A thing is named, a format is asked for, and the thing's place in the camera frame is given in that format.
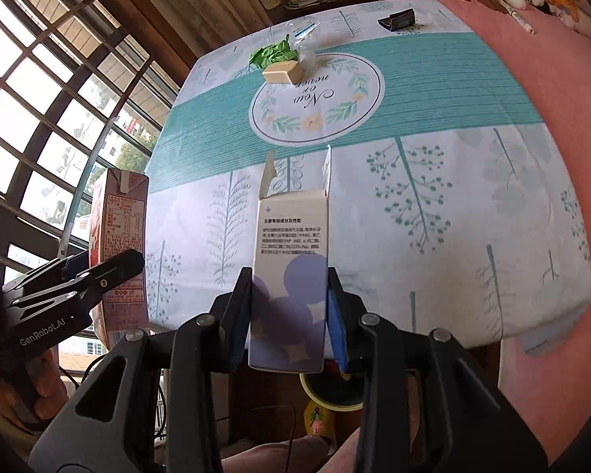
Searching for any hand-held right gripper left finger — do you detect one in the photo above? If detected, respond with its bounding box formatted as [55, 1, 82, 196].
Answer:
[27, 266, 254, 473]

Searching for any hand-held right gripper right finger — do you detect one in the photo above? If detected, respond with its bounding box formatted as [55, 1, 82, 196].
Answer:
[325, 266, 550, 473]

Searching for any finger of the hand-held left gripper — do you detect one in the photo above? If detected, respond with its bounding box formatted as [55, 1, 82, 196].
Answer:
[11, 249, 146, 329]
[2, 251, 90, 297]

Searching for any strawberry milk carton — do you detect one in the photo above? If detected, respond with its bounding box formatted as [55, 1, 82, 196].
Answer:
[89, 168, 151, 348]

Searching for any white purple small box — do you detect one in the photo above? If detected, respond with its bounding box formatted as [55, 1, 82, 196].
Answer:
[249, 147, 333, 374]

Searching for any person's left hand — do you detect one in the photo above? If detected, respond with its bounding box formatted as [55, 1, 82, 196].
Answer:
[0, 347, 72, 434]

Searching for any dark wooden table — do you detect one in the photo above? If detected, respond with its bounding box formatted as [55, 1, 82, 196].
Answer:
[227, 369, 306, 449]

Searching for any person's leg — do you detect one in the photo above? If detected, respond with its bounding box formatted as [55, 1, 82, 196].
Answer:
[221, 424, 365, 473]

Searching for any window with metal grille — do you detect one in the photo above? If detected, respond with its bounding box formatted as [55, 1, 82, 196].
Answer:
[0, 0, 178, 356]

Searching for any leaf printed blanket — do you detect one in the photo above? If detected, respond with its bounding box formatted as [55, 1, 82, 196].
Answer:
[143, 0, 591, 356]

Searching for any green crumpled paper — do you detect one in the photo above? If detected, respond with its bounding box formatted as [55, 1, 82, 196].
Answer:
[249, 34, 299, 67]

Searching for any beige curtain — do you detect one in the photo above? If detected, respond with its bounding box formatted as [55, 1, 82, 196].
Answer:
[143, 0, 277, 50]

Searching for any clear plastic bottle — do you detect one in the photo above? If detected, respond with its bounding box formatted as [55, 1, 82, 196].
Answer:
[288, 17, 323, 72]

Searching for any small black box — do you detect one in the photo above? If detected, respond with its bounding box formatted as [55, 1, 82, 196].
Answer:
[378, 8, 418, 31]

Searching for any dark wooden nightstand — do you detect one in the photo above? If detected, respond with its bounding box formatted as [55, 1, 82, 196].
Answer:
[266, 0, 375, 26]

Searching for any pink bedsheet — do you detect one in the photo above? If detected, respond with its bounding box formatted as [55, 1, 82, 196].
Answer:
[369, 0, 591, 473]

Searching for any white pen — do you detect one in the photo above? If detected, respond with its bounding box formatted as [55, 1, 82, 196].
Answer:
[502, 2, 535, 35]

